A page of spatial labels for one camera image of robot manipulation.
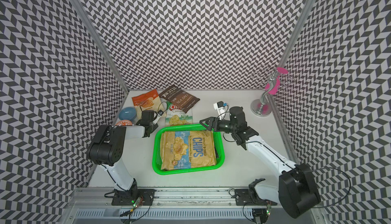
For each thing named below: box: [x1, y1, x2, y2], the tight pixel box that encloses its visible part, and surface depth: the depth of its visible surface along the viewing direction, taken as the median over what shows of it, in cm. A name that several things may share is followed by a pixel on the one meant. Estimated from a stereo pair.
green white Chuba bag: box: [165, 101, 193, 128], surface depth 104 cm
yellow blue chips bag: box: [159, 130, 217, 171], surface depth 82 cm
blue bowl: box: [118, 106, 137, 121], surface depth 104 cm
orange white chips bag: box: [131, 88, 167, 118], surface depth 113 cm
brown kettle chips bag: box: [158, 85, 201, 114], surface depth 111 cm
